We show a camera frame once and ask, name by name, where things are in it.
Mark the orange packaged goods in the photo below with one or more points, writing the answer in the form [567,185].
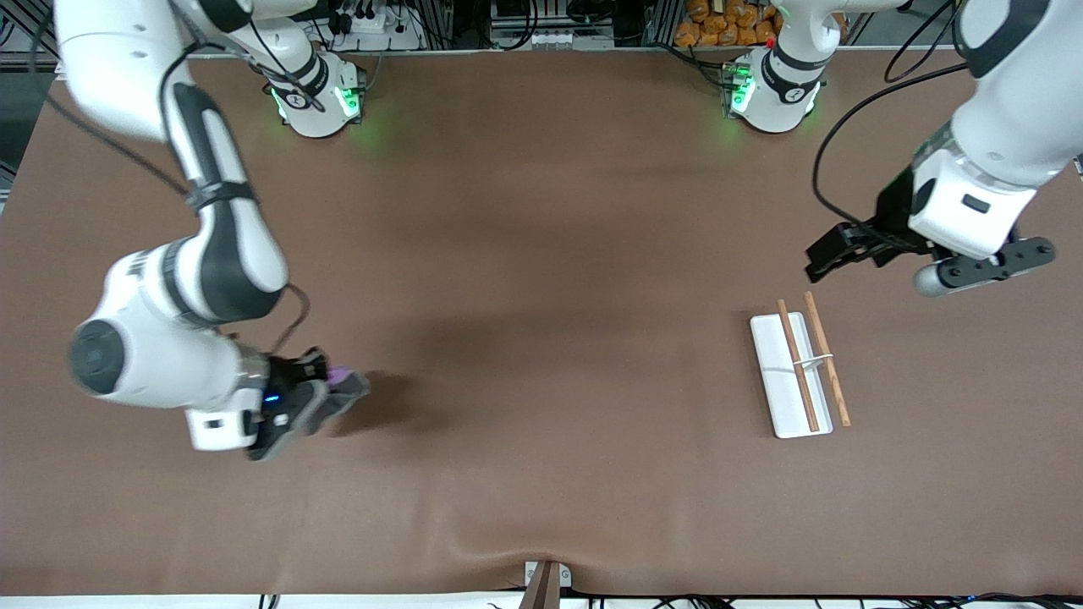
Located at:
[719,30]

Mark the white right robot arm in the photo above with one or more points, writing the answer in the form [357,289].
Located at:
[220,254]

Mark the purple and grey towel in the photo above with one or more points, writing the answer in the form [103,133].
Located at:
[351,393]

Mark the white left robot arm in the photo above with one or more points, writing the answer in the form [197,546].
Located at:
[1007,127]

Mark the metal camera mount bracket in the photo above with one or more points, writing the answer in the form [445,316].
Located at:
[546,584]

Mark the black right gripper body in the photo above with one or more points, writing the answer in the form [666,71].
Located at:
[292,381]

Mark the grey electrical control box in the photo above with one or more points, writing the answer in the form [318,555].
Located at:
[550,38]

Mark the white rack with wooden rods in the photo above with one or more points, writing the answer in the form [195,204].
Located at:
[791,397]

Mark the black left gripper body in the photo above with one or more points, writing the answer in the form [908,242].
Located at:
[891,211]

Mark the white power strip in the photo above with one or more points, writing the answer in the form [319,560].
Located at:
[372,25]

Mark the aluminium frame profile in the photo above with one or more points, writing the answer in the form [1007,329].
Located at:
[17,59]

